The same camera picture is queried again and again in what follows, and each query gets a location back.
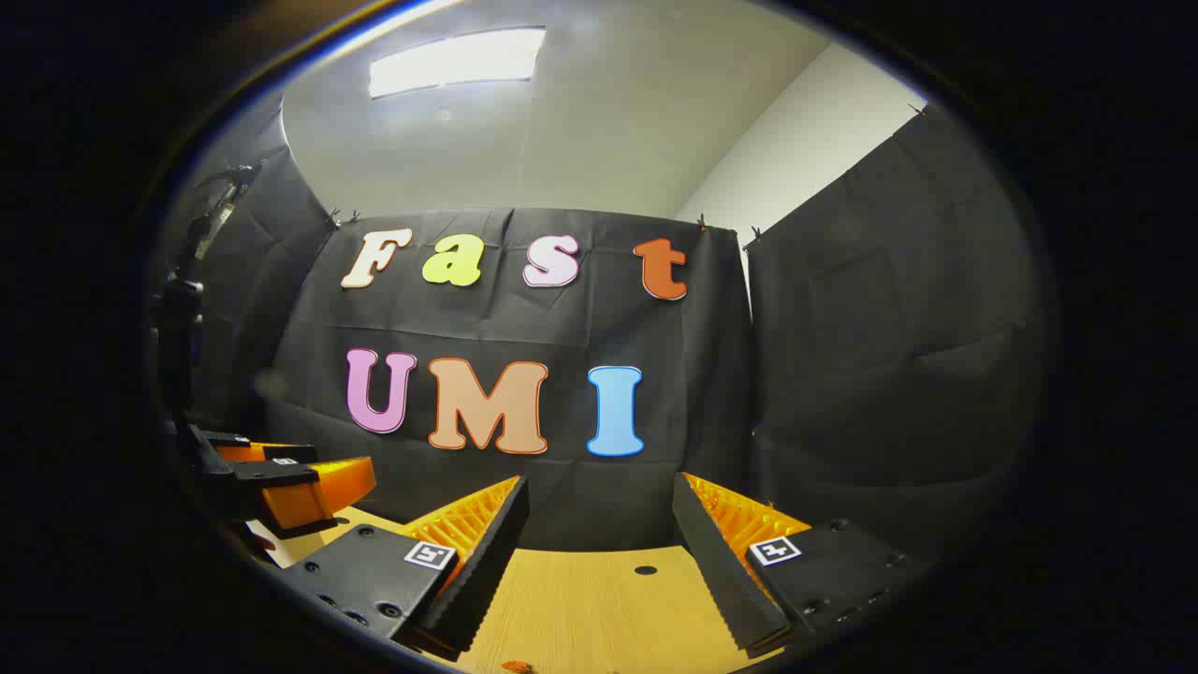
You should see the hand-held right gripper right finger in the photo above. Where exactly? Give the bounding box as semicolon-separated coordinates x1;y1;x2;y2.
671;472;932;654

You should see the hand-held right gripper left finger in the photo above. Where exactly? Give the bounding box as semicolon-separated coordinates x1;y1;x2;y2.
271;475;531;661

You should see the wooden desktop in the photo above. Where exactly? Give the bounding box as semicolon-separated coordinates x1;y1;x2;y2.
248;505;787;674

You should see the ceiling light panel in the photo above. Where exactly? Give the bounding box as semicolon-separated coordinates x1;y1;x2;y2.
368;26;548;100

